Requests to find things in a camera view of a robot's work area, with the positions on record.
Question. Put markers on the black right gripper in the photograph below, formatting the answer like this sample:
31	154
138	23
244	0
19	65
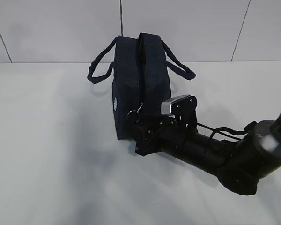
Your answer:
166	134

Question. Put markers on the dark navy fabric lunch bag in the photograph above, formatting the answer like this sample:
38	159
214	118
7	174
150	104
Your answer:
140	78

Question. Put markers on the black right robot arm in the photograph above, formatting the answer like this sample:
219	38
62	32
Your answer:
237	165

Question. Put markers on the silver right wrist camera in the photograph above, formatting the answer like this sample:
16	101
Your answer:
182	108

